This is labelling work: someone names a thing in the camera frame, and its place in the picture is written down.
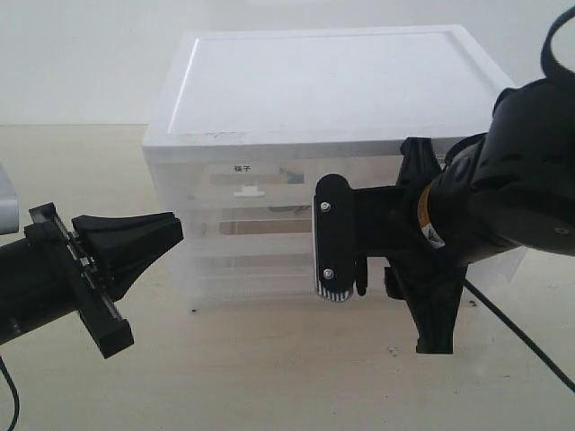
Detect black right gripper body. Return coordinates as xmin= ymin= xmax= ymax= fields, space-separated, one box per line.
xmin=353 ymin=137 xmax=466 ymax=355

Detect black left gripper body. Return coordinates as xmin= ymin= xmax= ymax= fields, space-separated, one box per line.
xmin=25 ymin=203 xmax=134 ymax=358

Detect clear wide drawer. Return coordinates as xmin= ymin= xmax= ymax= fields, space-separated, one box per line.
xmin=190 ymin=253 xmax=314 ymax=300
xmin=182 ymin=206 xmax=312 ymax=257

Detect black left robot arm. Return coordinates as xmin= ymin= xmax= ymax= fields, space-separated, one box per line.
xmin=1 ymin=203 xmax=183 ymax=358

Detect clear bottom wide drawer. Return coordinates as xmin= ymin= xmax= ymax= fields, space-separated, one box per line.
xmin=190 ymin=253 xmax=314 ymax=300

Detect clear top left drawer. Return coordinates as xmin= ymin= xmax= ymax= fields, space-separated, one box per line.
xmin=187 ymin=161 xmax=318 ymax=208

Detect white plastic drawer cabinet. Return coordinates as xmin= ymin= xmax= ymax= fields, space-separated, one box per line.
xmin=142 ymin=25 xmax=511 ymax=311

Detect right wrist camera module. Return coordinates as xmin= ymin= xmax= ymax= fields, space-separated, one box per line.
xmin=312 ymin=173 xmax=367 ymax=303

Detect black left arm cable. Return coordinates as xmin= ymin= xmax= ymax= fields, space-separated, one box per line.
xmin=0 ymin=354 xmax=22 ymax=431

